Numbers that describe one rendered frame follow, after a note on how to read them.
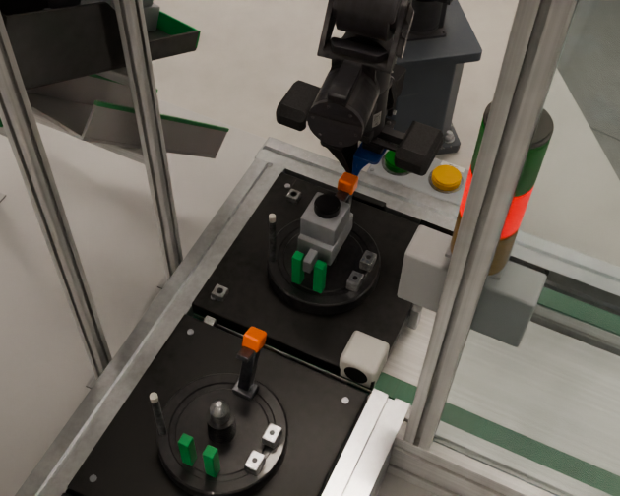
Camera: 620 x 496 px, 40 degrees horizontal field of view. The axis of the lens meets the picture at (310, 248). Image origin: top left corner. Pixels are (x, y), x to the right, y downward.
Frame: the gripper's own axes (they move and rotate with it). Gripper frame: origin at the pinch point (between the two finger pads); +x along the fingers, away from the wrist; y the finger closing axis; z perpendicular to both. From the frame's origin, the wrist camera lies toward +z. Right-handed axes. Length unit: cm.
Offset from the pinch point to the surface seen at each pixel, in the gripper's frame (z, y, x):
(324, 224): -10.6, -0.8, 0.6
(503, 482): -24.7, -29.2, 12.7
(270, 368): -24.2, -0.8, 11.8
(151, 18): -1.8, 25.5, -12.2
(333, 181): 5.7, 5.1, 13.4
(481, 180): -24.0, -18.3, -30.6
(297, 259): -13.3, 1.1, 5.0
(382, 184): 8.3, -1.1, 13.5
